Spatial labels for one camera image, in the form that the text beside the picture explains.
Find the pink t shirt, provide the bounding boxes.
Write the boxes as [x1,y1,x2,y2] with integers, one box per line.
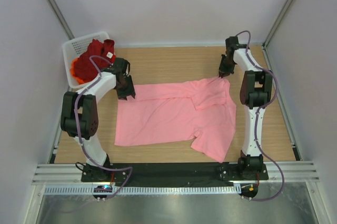
[114,77,236,163]

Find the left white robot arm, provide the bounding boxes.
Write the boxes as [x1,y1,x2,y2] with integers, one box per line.
[60,55,136,182]

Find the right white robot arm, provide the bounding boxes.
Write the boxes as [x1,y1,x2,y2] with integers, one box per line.
[219,36,273,181]

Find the dark red t shirt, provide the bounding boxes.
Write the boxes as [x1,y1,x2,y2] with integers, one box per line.
[75,39,116,83]

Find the orange t shirt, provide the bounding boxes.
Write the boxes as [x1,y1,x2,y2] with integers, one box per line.
[70,58,85,84]

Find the white plastic laundry basket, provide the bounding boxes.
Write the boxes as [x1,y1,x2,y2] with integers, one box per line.
[63,32,111,89]

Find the white slotted cable duct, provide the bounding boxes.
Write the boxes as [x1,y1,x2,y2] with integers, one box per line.
[44,184,241,196]

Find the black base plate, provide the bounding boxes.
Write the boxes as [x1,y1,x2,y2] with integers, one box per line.
[81,161,270,188]

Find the right aluminium frame post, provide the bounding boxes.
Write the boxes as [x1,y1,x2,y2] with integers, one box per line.
[262,0,295,50]

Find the aluminium frame post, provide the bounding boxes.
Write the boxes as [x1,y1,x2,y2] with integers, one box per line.
[262,0,295,50]
[46,0,75,40]

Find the left aluminium frame post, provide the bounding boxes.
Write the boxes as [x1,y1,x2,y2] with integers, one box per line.
[46,0,75,40]

